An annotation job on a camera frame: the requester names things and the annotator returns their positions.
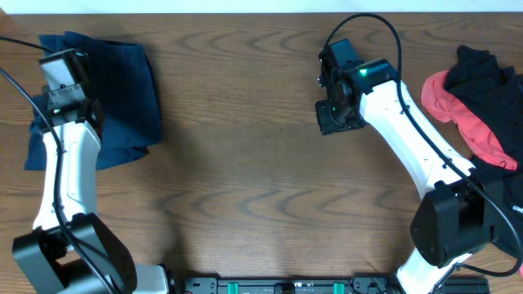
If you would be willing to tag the navy blue denim shorts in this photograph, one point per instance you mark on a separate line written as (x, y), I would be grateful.
(121, 78)

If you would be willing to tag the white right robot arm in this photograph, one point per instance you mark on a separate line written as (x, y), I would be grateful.
(457, 216)

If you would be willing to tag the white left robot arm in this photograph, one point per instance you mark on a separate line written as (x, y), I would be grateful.
(70, 250)

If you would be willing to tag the black printed shirt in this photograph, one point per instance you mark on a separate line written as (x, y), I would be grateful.
(494, 94)

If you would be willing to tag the red cloth garment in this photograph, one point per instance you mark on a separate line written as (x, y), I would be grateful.
(445, 108)

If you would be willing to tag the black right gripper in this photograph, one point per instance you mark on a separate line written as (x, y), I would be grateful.
(327, 125)

